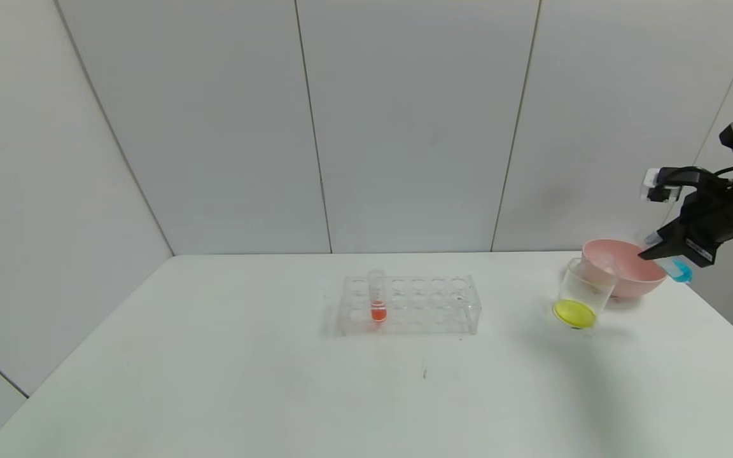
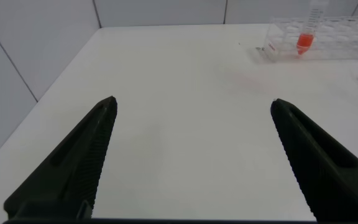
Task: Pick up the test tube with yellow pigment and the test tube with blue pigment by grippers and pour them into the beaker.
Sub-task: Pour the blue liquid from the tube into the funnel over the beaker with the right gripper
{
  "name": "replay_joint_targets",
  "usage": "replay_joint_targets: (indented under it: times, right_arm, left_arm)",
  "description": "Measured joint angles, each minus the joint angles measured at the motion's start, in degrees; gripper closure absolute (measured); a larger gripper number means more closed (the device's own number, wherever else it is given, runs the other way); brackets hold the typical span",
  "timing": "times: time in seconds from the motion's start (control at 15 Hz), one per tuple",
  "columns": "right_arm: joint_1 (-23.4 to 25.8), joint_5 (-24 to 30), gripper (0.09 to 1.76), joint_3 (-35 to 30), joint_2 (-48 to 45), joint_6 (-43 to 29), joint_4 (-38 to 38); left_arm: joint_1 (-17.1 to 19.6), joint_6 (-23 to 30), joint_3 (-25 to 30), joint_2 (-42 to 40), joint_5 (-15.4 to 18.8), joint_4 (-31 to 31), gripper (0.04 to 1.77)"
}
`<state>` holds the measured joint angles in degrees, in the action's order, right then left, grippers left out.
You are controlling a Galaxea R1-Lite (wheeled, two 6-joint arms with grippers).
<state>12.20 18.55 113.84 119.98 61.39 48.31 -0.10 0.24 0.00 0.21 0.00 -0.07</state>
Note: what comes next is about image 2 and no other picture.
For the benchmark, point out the clear acrylic test tube rack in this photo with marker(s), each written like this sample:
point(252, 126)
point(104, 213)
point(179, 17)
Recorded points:
point(343, 43)

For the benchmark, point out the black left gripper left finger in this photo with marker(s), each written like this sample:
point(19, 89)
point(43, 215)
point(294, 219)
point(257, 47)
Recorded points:
point(70, 168)

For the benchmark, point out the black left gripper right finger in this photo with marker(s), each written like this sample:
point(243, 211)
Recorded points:
point(331, 177)

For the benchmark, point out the orange pigment test tube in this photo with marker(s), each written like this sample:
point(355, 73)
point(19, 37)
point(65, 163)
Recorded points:
point(304, 40)

